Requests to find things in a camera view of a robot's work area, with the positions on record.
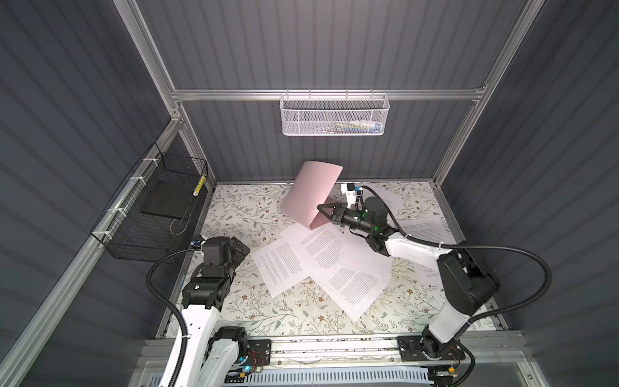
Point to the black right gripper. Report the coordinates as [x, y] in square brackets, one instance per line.
[339, 213]

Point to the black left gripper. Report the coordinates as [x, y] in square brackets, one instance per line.
[236, 256]

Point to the pink file folder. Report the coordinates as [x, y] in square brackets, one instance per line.
[312, 187]

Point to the printed paper sheet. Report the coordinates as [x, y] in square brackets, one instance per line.
[320, 250]
[395, 202]
[355, 292]
[280, 267]
[432, 231]

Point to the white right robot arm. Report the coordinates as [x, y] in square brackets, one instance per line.
[466, 281]

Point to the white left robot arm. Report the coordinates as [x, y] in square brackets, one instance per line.
[202, 354]

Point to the floral table mat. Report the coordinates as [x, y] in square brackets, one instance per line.
[252, 214]

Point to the printed paper sheet front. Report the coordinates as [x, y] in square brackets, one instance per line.
[355, 292]

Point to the pens in white basket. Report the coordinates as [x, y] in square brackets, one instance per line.
[361, 127]

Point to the white ventilation grille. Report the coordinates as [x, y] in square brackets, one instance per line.
[352, 376]

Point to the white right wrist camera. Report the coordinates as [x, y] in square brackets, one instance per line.
[352, 193]

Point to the black wire mesh basket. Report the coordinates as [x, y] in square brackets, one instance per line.
[150, 216]

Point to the white wire mesh basket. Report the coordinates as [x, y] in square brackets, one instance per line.
[302, 113]

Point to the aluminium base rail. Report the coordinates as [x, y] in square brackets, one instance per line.
[500, 358]

